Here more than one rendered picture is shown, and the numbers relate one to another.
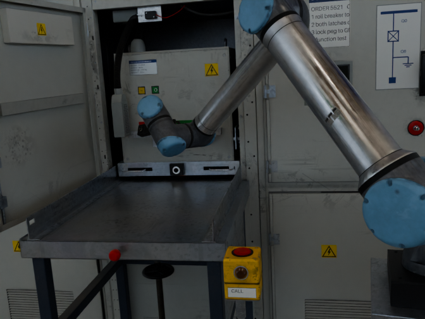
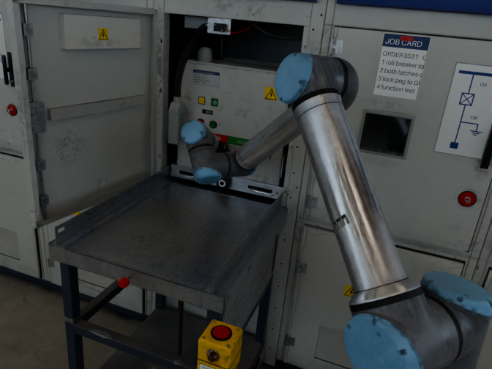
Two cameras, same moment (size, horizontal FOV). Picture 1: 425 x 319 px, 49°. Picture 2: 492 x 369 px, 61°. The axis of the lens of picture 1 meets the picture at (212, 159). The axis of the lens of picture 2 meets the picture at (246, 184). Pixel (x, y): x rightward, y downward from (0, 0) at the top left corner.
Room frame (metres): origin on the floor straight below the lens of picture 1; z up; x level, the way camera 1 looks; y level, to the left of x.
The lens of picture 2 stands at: (0.23, -0.19, 1.57)
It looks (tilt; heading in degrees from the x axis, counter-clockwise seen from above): 21 degrees down; 8
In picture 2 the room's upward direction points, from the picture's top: 5 degrees clockwise
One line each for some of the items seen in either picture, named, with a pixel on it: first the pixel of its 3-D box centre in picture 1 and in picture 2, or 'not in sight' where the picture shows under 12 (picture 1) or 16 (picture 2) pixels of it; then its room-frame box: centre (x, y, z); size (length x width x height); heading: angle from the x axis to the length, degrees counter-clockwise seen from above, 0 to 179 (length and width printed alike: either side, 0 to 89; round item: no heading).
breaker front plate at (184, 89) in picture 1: (173, 109); (228, 125); (1.95, 0.15, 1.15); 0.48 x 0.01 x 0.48; 80
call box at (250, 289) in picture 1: (243, 272); (220, 350); (0.99, -0.06, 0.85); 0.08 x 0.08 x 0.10; 80
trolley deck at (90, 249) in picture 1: (153, 212); (183, 230); (1.58, 0.22, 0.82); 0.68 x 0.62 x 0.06; 170
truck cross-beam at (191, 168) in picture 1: (178, 167); (226, 179); (1.97, 0.15, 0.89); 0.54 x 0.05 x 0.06; 80
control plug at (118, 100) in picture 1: (121, 115); (177, 122); (1.92, 0.37, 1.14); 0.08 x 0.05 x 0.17; 170
